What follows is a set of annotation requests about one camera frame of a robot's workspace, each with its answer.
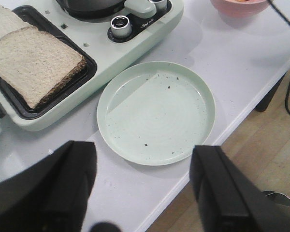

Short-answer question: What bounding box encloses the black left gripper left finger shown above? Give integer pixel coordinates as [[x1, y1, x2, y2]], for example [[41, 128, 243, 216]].
[[0, 141, 97, 232]]

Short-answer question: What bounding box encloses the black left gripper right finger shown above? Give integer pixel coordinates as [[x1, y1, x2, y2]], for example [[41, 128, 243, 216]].
[[189, 145, 290, 232]]

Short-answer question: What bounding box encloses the bread slice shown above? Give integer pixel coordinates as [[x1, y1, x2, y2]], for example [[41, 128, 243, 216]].
[[0, 27, 86, 109], [0, 5, 31, 39]]

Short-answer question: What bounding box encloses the pink bowl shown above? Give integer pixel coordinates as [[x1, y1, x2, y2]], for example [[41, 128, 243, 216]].
[[210, 0, 269, 18]]

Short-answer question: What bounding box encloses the green breakfast maker base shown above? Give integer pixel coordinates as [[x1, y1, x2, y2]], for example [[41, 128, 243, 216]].
[[0, 0, 184, 131]]

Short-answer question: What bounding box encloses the black table leg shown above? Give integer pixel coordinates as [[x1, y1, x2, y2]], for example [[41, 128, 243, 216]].
[[255, 74, 286, 112]]

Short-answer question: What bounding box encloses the light green round plate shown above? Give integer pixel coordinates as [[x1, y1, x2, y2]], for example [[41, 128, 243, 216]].
[[97, 61, 216, 166]]

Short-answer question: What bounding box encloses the left silver control knob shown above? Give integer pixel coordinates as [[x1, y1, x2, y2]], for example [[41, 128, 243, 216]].
[[111, 15, 132, 38]]

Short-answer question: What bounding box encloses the silver control knob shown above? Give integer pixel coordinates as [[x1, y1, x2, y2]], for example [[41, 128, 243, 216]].
[[111, 15, 132, 38], [149, 0, 167, 12]]

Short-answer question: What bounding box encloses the black round frying pan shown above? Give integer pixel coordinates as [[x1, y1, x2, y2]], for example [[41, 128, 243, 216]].
[[56, 0, 125, 19]]

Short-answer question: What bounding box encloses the right silver control knob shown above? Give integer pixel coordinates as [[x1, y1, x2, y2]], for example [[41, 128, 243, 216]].
[[149, 0, 167, 12]]

